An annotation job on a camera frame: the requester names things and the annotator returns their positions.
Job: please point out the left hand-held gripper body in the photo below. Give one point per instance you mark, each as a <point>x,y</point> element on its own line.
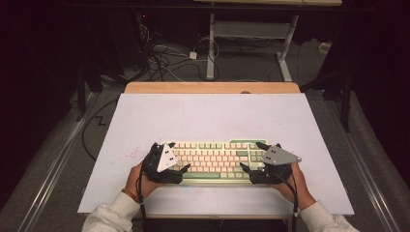
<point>164,161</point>

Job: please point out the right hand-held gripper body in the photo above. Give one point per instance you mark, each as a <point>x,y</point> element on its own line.
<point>277,158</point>

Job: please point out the cream and green keyboard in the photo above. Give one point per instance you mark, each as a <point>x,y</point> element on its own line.
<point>216,161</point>

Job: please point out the person's left hand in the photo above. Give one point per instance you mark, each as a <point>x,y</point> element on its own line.
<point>141,183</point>

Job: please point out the person's right hand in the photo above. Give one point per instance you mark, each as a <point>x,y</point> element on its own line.
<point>298,188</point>

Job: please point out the white table mat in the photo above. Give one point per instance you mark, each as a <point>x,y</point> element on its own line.
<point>209,116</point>

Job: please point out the orange wristband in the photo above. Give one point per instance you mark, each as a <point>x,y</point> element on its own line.
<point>129,194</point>

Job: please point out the wooden table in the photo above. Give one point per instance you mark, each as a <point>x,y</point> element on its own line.
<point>209,87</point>

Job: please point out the white power adapter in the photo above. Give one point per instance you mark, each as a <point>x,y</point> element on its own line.
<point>193,55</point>

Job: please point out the black metal stand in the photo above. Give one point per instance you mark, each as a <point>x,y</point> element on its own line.
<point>81,96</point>

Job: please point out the small white box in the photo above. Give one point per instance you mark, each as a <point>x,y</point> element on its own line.
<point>324,47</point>

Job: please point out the metal floor rail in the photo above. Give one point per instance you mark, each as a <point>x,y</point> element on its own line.
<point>48,180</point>
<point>364,174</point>

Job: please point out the white metal desk frame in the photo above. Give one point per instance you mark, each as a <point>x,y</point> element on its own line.
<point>248,29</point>

